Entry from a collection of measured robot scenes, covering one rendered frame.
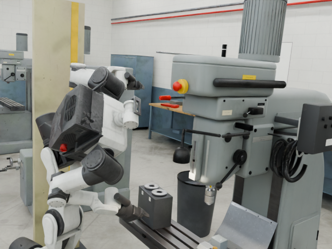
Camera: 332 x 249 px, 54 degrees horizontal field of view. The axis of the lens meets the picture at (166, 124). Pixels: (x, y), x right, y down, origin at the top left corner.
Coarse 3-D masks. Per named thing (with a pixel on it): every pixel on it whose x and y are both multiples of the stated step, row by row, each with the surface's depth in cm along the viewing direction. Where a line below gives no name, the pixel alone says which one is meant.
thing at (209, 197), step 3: (207, 192) 155; (207, 195) 156; (210, 195) 155; (213, 195) 156; (207, 198) 156; (210, 198) 156; (213, 198) 156; (204, 201) 158; (207, 201) 156; (210, 201) 156; (213, 201) 157
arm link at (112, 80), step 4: (112, 76) 151; (108, 80) 148; (112, 80) 150; (116, 80) 153; (108, 84) 149; (112, 84) 151; (116, 84) 153; (120, 84) 156; (108, 88) 151; (112, 88) 152; (116, 88) 154; (120, 88) 156; (112, 92) 155; (116, 92) 155
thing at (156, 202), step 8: (152, 184) 201; (144, 192) 194; (152, 192) 189; (160, 192) 192; (144, 200) 195; (152, 200) 185; (160, 200) 185; (168, 200) 187; (144, 208) 195; (152, 208) 186; (160, 208) 186; (168, 208) 189; (152, 216) 186; (160, 216) 187; (168, 216) 190; (152, 224) 186; (160, 224) 188; (168, 224) 191
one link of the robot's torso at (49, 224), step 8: (80, 208) 174; (48, 216) 162; (48, 224) 162; (56, 224) 160; (48, 232) 162; (56, 232) 161; (72, 232) 173; (80, 232) 176; (48, 240) 163; (56, 240) 165; (64, 240) 173; (72, 240) 175; (48, 248) 168; (56, 248) 164; (64, 248) 179; (72, 248) 176
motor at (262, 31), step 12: (252, 0) 150; (264, 0) 147; (276, 0) 147; (252, 12) 151; (264, 12) 148; (276, 12) 148; (252, 24) 151; (264, 24) 149; (276, 24) 149; (240, 36) 161; (252, 36) 152; (264, 36) 150; (276, 36) 150; (240, 48) 158; (252, 48) 152; (264, 48) 150; (276, 48) 152; (264, 60) 151; (276, 60) 153
